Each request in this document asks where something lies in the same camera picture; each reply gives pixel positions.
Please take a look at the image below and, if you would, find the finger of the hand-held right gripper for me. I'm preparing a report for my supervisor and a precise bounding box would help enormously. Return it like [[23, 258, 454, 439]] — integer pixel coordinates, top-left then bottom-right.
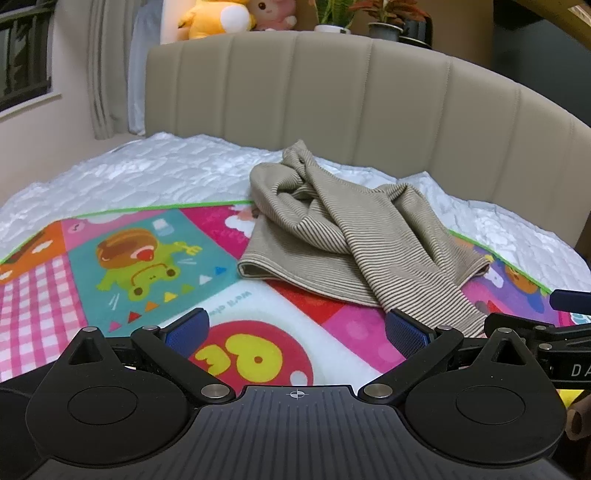
[[484, 313, 561, 344], [549, 290, 591, 311]]

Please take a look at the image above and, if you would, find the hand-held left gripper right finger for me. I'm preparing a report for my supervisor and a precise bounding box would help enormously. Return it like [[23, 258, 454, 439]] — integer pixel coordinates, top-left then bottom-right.
[[360, 309, 539, 407]]

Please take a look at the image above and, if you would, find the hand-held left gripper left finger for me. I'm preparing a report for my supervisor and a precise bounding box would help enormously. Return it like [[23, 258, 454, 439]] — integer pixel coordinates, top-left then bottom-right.
[[60, 308, 236, 407]]

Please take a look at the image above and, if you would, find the beige striped garment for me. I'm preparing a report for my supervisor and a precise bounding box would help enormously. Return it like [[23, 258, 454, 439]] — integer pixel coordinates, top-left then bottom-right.
[[238, 140, 492, 340]]

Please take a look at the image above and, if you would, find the person's right hand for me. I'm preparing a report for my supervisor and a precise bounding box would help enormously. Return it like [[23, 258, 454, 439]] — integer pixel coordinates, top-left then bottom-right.
[[566, 392, 591, 439]]

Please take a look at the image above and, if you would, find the colourful cartoon play mat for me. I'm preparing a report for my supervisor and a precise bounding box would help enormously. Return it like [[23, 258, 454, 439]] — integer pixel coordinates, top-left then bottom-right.
[[0, 202, 591, 407]]

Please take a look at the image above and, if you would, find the white quilted mattress cover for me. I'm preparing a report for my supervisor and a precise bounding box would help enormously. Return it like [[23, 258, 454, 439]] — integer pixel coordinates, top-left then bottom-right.
[[0, 133, 583, 296]]

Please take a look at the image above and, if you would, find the beige padded headboard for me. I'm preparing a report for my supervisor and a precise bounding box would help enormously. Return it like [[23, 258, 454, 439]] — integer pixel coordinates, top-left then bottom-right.
[[145, 32, 591, 259]]

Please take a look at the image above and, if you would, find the white sheer curtain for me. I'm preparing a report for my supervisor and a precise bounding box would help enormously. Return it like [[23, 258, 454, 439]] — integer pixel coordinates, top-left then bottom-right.
[[127, 0, 163, 136]]

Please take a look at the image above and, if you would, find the grey curtain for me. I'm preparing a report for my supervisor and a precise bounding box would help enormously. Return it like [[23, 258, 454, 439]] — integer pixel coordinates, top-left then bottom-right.
[[88, 0, 153, 140]]

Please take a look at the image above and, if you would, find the black pot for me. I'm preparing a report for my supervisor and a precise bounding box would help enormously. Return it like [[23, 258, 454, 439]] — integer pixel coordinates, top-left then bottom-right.
[[399, 19, 435, 48]]

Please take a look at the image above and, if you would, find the red-leaved plant in grey pot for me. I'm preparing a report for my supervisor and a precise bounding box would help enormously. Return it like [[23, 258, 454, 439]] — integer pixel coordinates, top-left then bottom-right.
[[348, 0, 432, 42]]

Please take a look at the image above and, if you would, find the yellow plush toy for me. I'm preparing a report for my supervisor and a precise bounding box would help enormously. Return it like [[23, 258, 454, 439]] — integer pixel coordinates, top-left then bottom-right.
[[178, 0, 257, 40]]

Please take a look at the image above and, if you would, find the window with dark railing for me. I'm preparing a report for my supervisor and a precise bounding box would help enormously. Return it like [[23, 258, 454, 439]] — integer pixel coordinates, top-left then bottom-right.
[[0, 0, 61, 114]]

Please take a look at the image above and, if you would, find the green plant in white pot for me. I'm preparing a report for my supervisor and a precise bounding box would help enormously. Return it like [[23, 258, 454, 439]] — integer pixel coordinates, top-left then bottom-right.
[[309, 0, 357, 34]]

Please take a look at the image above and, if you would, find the pink plush toy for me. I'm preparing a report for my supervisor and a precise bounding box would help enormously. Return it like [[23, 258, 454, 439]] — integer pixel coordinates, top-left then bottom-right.
[[247, 0, 298, 32]]

